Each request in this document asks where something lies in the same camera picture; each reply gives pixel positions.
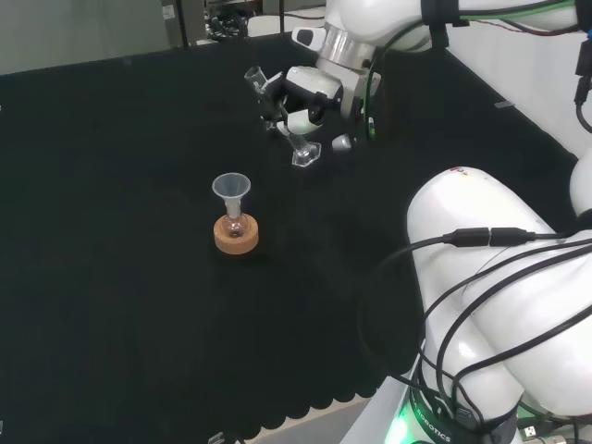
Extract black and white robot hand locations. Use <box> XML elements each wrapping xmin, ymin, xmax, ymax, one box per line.
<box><xmin>264</xmin><ymin>66</ymin><xmax>371</xmax><ymax>154</ymax></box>

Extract clear glass graduated cylinder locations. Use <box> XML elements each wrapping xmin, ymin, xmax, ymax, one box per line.
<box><xmin>243</xmin><ymin>65</ymin><xmax>323</xmax><ymax>167</ymax></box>

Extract translucent plastic funnel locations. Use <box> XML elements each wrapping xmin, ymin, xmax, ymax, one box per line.
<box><xmin>211</xmin><ymin>172</ymin><xmax>253</xmax><ymax>218</ymax></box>

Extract grey cabinet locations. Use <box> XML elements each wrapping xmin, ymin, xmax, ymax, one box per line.
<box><xmin>160</xmin><ymin>0</ymin><xmax>207</xmax><ymax>48</ymax></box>

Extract small round-bottom glass flask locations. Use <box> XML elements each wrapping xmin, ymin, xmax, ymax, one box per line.
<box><xmin>220</xmin><ymin>207</ymin><xmax>246</xmax><ymax>240</ymax></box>

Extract black bench cloth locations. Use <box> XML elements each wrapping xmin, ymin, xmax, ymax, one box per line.
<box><xmin>0</xmin><ymin>31</ymin><xmax>579</xmax><ymax>439</ymax></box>

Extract white mounting plate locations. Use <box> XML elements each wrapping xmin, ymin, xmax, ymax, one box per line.
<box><xmin>339</xmin><ymin>369</ymin><xmax>417</xmax><ymax>444</ymax></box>

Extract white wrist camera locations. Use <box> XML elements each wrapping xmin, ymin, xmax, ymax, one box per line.
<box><xmin>291</xmin><ymin>26</ymin><xmax>327</xmax><ymax>51</ymax></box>

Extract tangled black cables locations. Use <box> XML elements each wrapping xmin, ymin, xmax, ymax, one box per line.
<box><xmin>205</xmin><ymin>8</ymin><xmax>250</xmax><ymax>41</ymax></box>

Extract cork ring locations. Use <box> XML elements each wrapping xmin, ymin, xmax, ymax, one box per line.
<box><xmin>213</xmin><ymin>213</ymin><xmax>260</xmax><ymax>255</ymax></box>

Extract green cable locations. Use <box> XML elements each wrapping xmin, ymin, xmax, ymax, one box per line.
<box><xmin>363</xmin><ymin>8</ymin><xmax>579</xmax><ymax>140</ymax></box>

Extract thin black cable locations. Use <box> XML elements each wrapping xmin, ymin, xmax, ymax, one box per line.
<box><xmin>418</xmin><ymin>258</ymin><xmax>592</xmax><ymax>429</ymax></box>

